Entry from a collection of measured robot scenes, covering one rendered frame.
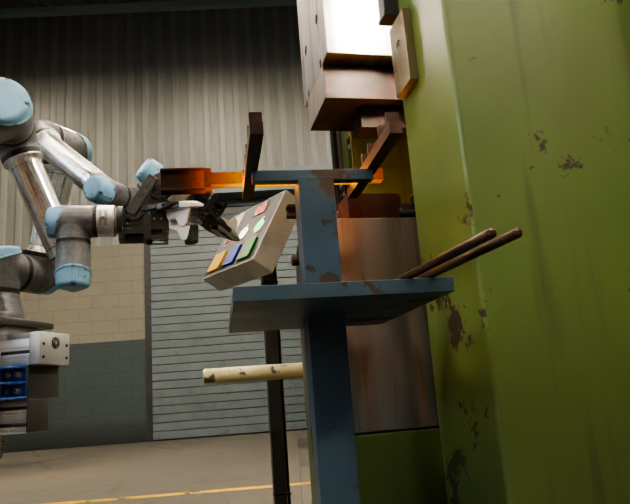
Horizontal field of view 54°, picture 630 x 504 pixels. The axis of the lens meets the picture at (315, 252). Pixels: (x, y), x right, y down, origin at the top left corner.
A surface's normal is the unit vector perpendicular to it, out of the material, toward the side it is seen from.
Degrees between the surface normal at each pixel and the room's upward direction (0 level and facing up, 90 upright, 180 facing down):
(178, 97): 90
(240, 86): 90
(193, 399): 90
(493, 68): 90
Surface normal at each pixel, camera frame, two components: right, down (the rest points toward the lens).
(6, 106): 0.43, -0.30
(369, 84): 0.20, -0.23
